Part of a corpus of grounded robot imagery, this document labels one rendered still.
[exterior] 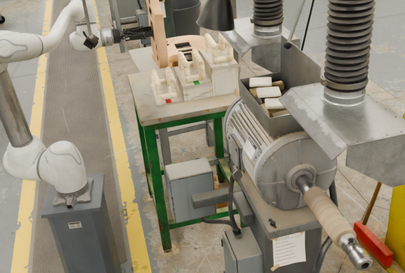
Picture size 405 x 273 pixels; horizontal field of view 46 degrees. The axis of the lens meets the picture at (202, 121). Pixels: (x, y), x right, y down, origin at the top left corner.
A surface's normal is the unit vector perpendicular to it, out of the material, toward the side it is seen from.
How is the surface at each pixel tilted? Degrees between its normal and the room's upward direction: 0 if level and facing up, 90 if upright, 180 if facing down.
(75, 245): 90
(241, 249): 0
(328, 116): 0
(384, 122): 0
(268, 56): 90
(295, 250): 89
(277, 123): 90
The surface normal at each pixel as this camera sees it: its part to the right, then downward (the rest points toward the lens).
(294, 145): 0.11, 0.02
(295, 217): -0.07, -0.86
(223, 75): 0.22, 0.47
